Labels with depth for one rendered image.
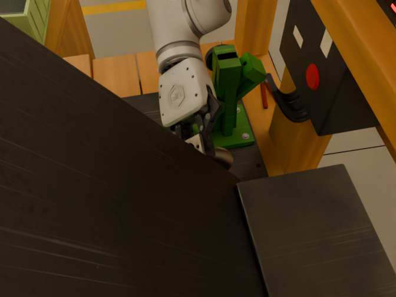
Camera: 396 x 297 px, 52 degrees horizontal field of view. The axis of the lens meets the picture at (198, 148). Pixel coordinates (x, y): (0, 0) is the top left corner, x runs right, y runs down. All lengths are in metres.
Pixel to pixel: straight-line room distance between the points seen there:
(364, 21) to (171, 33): 0.40
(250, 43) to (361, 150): 1.19
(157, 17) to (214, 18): 0.11
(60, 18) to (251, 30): 0.76
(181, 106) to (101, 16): 2.30
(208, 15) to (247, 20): 0.50
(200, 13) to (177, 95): 0.15
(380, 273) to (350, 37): 0.34
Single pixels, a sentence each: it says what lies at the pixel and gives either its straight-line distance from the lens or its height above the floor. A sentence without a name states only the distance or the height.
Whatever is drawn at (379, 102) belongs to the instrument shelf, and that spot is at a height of 1.52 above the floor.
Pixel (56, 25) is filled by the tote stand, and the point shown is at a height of 0.79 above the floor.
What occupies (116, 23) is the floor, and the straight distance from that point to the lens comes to 2.88.
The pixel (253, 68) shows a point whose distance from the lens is 0.91.
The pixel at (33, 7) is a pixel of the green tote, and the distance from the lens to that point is 1.54.
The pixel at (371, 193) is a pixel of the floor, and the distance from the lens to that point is 2.19.
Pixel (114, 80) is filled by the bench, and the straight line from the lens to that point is 1.27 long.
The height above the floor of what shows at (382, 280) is 1.24.
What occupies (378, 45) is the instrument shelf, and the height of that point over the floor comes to 1.54.
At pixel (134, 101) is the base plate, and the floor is 0.90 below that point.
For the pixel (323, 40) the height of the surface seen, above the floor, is 1.47.
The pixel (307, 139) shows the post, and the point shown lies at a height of 1.03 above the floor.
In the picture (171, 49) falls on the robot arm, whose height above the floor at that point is 1.30.
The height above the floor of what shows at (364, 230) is 1.24.
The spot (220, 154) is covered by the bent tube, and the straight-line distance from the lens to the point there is 0.71.
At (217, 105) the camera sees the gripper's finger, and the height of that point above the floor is 1.28.
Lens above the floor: 1.79
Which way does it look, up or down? 56 degrees down
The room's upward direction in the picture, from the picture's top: straight up
